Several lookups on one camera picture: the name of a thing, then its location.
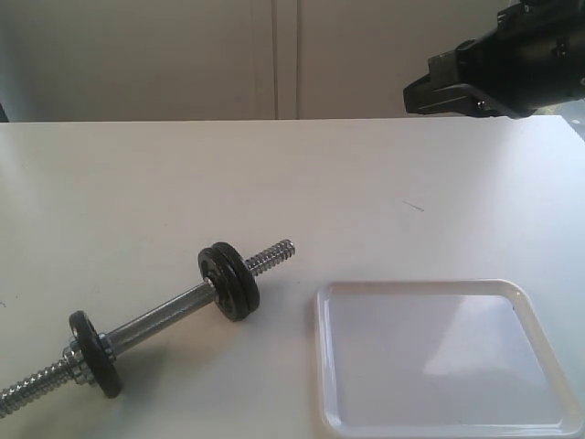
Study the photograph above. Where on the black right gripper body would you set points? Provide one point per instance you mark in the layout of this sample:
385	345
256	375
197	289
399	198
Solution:
533	59

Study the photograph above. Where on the chrome spin-lock nut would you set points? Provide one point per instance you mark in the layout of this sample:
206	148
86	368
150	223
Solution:
79	370

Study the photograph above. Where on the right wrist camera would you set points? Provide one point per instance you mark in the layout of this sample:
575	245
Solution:
444	70

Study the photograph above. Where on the white plastic tray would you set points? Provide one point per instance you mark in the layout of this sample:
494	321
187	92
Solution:
438	359

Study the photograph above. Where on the black far-end weight plate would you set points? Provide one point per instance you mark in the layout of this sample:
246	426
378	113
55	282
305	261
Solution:
95	354

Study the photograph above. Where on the chrome dumbbell bar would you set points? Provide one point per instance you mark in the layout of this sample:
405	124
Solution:
136	331

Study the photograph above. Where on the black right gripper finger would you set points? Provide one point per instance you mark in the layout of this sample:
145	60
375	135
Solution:
421	98

